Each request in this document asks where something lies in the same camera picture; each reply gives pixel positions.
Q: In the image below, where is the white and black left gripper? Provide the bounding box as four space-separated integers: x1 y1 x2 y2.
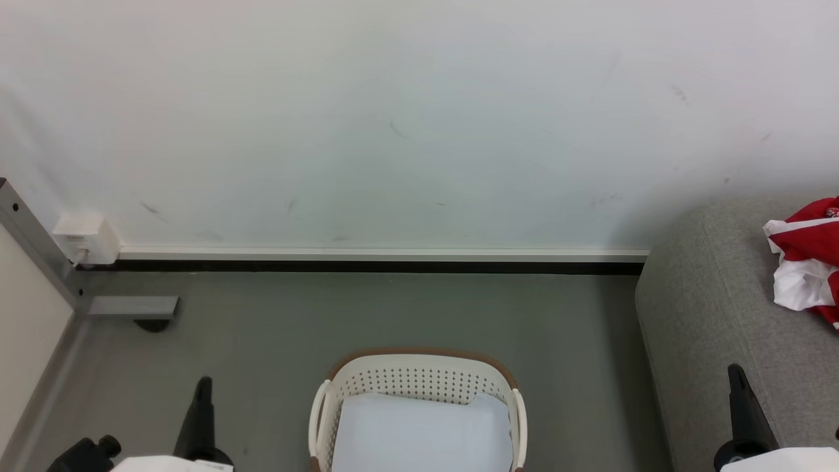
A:
108 376 235 472

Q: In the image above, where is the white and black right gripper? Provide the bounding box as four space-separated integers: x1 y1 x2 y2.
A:
712 364 839 472

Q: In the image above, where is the red and white garment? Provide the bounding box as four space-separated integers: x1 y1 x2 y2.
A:
763 195 839 330

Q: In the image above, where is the grey fabric sofa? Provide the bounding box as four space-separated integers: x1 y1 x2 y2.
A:
634 195 839 472

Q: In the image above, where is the beige side panel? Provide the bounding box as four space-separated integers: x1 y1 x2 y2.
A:
0 223 74 453

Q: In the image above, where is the black skirting strip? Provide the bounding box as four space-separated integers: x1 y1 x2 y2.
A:
75 260 647 276

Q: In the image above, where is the white cloth in basket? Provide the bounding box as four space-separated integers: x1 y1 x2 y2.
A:
330 391 514 472

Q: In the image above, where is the white perforated laundry basket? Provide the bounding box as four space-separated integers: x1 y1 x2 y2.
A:
308 347 528 472

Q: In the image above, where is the grey metal frame foot bar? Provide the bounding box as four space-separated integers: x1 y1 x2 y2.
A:
87 296 180 319

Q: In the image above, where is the white wall socket box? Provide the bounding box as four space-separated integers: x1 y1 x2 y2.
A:
52 212 121 266

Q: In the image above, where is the grey metal frame post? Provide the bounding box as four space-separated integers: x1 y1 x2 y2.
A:
0 177 89 317

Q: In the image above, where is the white wall trunking strip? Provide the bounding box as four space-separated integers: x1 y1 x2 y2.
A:
118 246 650 264

